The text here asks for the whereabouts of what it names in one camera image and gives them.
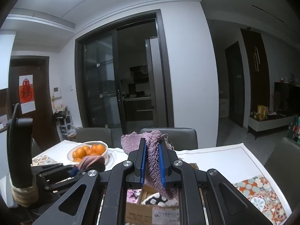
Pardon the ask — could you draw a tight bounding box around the dark sliding glass door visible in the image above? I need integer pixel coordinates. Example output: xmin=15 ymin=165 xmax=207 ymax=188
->
xmin=75 ymin=9 xmax=175 ymax=130

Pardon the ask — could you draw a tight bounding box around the pink cartoon tissue pack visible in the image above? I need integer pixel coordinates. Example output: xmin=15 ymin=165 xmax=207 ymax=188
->
xmin=127 ymin=189 xmax=143 ymax=203

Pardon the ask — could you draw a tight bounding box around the white plastic basket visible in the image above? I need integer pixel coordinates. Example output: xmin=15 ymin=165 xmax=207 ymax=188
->
xmin=67 ymin=141 xmax=109 ymax=165

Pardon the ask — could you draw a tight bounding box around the dark wooden door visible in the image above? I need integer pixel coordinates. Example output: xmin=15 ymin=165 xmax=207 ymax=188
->
xmin=7 ymin=56 xmax=53 ymax=151

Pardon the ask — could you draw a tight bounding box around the purple fluffy chenille towel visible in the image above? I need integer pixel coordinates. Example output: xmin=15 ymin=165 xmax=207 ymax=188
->
xmin=121 ymin=130 xmax=179 ymax=200

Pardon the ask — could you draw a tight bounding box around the grey dining chair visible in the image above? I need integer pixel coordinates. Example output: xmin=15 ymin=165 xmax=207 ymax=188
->
xmin=140 ymin=128 xmax=199 ymax=151
xmin=76 ymin=128 xmax=114 ymax=149
xmin=264 ymin=137 xmax=300 ymax=207

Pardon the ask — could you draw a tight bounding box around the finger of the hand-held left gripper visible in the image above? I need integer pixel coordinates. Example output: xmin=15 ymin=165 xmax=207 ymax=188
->
xmin=31 ymin=163 xmax=78 ymax=177
xmin=44 ymin=171 xmax=89 ymax=193

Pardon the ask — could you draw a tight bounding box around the white shoe rack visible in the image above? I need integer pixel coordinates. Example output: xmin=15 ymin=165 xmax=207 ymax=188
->
xmin=53 ymin=105 xmax=76 ymax=142

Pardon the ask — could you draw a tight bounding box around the dark sideboard cabinet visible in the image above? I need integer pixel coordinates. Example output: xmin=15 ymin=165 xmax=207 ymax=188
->
xmin=274 ymin=82 xmax=300 ymax=116

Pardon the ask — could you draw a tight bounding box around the tall dark cabinet with handles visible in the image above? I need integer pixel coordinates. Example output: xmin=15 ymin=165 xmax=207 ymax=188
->
xmin=240 ymin=28 xmax=274 ymax=120

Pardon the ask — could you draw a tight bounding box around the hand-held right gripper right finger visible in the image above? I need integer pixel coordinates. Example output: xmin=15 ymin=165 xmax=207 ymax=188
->
xmin=158 ymin=142 xmax=269 ymax=225

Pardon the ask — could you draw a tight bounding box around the yellow gift box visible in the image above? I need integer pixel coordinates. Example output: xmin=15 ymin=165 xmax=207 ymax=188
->
xmin=257 ymin=105 xmax=269 ymax=120

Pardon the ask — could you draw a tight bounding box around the pile of oranges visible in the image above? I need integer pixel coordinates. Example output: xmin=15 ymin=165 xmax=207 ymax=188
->
xmin=72 ymin=145 xmax=106 ymax=163

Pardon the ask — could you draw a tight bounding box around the clear plastic tray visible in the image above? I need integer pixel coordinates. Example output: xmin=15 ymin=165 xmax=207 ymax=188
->
xmin=103 ymin=149 xmax=128 ymax=172

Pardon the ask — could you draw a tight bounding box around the white patterned tablecloth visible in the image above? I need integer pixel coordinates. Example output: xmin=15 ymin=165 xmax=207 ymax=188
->
xmin=0 ymin=143 xmax=293 ymax=225

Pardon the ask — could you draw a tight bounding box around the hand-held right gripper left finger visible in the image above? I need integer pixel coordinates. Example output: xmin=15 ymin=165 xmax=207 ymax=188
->
xmin=34 ymin=138 xmax=148 ymax=225

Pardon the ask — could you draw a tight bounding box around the red and white wall calendar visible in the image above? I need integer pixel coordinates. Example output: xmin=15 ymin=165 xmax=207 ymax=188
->
xmin=19 ymin=74 xmax=36 ymax=114

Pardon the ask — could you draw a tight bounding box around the brown cardboard box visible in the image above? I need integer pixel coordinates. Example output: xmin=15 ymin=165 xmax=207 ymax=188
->
xmin=100 ymin=163 xmax=209 ymax=225

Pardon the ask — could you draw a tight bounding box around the linear ceiling air vent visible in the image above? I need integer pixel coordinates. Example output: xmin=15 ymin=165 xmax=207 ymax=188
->
xmin=252 ymin=4 xmax=286 ymax=23

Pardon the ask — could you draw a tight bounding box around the dark interior door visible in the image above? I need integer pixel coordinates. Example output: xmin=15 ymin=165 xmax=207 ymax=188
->
xmin=224 ymin=41 xmax=245 ymax=128

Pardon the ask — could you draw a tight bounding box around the low white cabinet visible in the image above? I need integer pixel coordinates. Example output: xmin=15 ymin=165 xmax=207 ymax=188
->
xmin=248 ymin=112 xmax=298 ymax=140

